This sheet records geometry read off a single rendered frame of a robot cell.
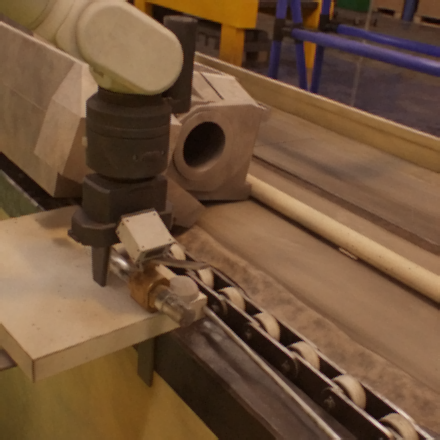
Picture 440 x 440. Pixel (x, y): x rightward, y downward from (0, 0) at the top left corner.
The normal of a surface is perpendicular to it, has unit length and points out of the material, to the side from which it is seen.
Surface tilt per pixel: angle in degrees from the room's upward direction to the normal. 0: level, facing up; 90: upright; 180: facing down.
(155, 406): 90
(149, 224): 30
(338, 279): 0
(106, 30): 90
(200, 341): 0
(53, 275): 0
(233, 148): 90
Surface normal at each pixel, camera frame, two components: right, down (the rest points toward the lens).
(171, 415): -0.81, 0.16
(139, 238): 0.40, -0.61
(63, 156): -0.73, -0.15
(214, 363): 0.09, -0.91
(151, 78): 0.47, 0.40
